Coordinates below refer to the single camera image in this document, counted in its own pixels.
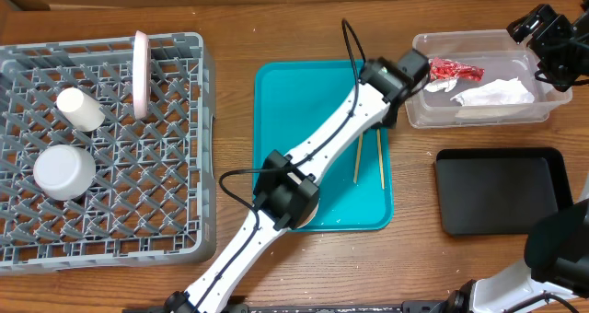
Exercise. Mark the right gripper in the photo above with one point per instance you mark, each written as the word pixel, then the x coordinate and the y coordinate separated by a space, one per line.
pixel 550 24

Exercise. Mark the small white plate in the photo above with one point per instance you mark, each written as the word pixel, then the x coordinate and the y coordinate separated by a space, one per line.
pixel 309 218

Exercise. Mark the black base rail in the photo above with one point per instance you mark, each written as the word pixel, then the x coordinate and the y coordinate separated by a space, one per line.
pixel 419 306

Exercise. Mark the grey ceramic bowl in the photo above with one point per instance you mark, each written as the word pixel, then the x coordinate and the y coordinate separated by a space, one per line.
pixel 64 172

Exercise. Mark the grey plastic dish rack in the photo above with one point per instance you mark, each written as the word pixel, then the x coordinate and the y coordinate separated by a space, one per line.
pixel 152 200

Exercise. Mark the red snack wrapper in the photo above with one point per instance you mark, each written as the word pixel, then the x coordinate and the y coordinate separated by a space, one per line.
pixel 448 69

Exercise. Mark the white paper cup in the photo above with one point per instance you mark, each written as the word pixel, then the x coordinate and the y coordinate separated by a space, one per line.
pixel 80 109

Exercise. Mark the wooden chopstick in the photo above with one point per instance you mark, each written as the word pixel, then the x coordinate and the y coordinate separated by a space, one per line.
pixel 380 158
pixel 358 158

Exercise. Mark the large white plate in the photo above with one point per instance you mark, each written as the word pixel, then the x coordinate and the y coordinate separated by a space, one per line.
pixel 141 75

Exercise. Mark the large white tissue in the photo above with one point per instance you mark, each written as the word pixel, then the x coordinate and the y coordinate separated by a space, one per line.
pixel 497 92

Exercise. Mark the clear plastic bin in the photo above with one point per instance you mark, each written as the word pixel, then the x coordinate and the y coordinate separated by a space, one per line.
pixel 500 57

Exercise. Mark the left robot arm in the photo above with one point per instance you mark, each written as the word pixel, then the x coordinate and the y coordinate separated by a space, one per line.
pixel 286 193

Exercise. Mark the small torn white tissue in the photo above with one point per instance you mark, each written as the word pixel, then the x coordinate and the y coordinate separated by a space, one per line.
pixel 444 85

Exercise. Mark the black plastic tray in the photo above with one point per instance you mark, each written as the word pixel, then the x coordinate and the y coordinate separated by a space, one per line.
pixel 499 191

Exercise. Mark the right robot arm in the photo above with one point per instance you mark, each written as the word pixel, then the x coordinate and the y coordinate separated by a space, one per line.
pixel 555 263

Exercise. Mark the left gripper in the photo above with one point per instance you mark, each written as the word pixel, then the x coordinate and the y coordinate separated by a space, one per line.
pixel 390 118

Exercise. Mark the teal plastic serving tray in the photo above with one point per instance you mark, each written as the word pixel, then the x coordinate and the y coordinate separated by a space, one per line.
pixel 292 99

